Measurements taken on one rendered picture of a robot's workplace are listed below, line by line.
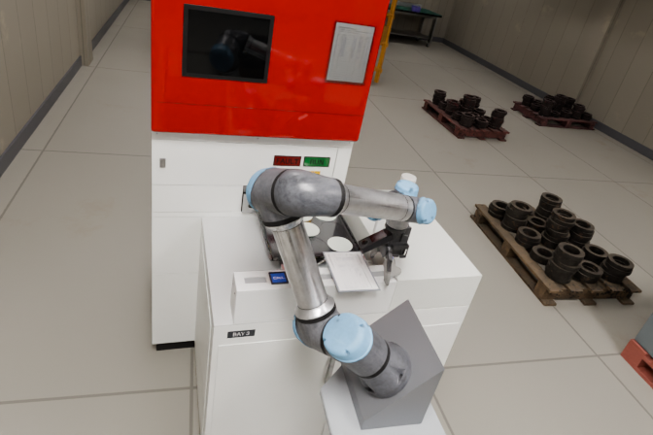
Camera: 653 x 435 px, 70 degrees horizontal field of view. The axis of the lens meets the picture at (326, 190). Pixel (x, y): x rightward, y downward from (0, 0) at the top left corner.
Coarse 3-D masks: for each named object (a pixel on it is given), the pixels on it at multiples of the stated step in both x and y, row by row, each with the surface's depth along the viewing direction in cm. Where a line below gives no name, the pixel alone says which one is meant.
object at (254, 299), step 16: (240, 272) 152; (256, 272) 153; (320, 272) 159; (240, 288) 145; (256, 288) 146; (272, 288) 148; (288, 288) 149; (336, 288) 155; (384, 288) 162; (240, 304) 147; (256, 304) 149; (272, 304) 151; (288, 304) 153; (336, 304) 159; (352, 304) 161; (368, 304) 164; (384, 304) 166; (240, 320) 151; (256, 320) 153
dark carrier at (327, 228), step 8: (320, 224) 196; (328, 224) 197; (336, 224) 198; (344, 224) 199; (272, 232) 185; (320, 232) 191; (328, 232) 192; (336, 232) 193; (344, 232) 194; (272, 240) 180; (312, 240) 185; (320, 240) 186; (352, 240) 190; (272, 248) 176; (312, 248) 181; (320, 248) 182; (328, 248) 182; (352, 248) 185; (280, 256) 173
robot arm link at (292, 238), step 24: (264, 168) 121; (264, 192) 113; (264, 216) 117; (288, 216) 113; (288, 240) 119; (288, 264) 122; (312, 264) 123; (312, 288) 124; (312, 312) 125; (336, 312) 129; (312, 336) 126
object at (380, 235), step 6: (384, 228) 157; (372, 234) 157; (378, 234) 156; (384, 234) 155; (390, 234) 154; (360, 240) 157; (366, 240) 156; (372, 240) 155; (378, 240) 154; (384, 240) 154; (390, 240) 155; (360, 246) 156; (366, 246) 154; (372, 246) 154; (378, 246) 155
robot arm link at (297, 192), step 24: (288, 192) 107; (312, 192) 107; (336, 192) 109; (360, 192) 116; (384, 192) 123; (312, 216) 110; (336, 216) 112; (360, 216) 119; (384, 216) 123; (408, 216) 128; (432, 216) 131
